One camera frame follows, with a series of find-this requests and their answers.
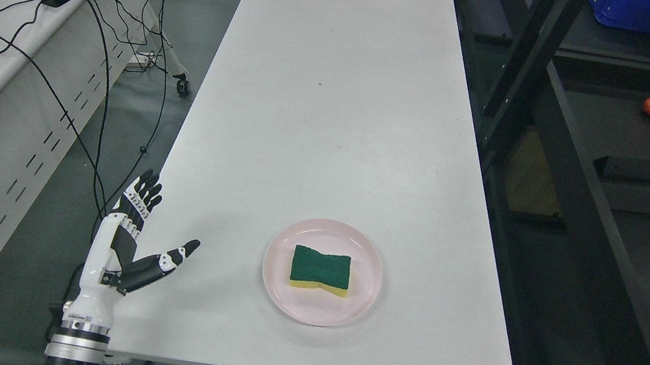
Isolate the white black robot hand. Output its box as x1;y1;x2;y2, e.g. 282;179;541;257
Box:
62;169;200;334

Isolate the green yellow sponge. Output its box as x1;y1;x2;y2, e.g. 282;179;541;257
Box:
288;244;352;298

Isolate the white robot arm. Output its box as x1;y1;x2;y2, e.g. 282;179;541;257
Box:
44;320;111;365

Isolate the black metal shelf rack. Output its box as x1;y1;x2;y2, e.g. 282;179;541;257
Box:
455;0;650;365

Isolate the white power strip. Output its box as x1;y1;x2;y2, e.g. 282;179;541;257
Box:
126;53;154;71

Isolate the pink round plate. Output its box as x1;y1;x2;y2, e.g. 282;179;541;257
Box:
261;218;384;328

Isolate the white table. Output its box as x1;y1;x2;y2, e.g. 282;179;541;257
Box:
110;0;512;365

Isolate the black cable bundle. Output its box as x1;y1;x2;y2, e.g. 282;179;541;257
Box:
0;0;181;248

